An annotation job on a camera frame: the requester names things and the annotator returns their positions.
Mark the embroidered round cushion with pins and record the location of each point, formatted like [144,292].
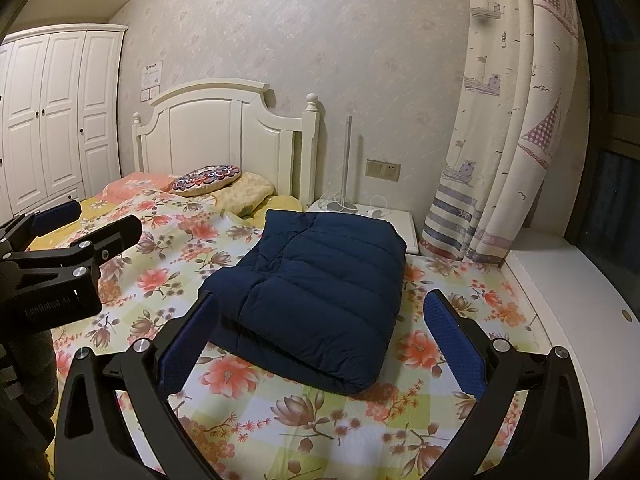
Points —
[205,180]

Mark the wall socket panel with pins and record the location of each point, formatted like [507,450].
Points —
[388,171]

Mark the pink pillow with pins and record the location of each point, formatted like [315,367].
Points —
[124,188]

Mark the navy blue puffer jacket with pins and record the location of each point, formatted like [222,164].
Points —
[315,300]

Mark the white charger with cable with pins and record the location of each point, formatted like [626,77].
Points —
[378,207]

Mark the wall notice paper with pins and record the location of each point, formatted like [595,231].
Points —
[151,80]

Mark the white wardrobe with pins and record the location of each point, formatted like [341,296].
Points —
[59,138]

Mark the white window ledge cabinet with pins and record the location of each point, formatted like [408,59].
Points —
[579,309]

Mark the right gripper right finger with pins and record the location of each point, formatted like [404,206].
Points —
[551,438]

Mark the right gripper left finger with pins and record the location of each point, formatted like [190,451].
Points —
[165,359]

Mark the pale yellow pillow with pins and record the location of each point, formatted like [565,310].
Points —
[244,195]

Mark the slim metal desk lamp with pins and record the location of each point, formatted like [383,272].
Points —
[340,203]

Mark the white wooden headboard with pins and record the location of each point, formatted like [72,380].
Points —
[227,121]

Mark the white nightstand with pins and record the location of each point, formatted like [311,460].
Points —
[402,221]

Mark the floral bed quilt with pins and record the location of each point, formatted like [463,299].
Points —
[249,423]

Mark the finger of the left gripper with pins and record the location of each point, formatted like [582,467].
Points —
[18,233]
[101,246]

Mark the sailboat print curtain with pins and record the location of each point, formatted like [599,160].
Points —
[518,81]

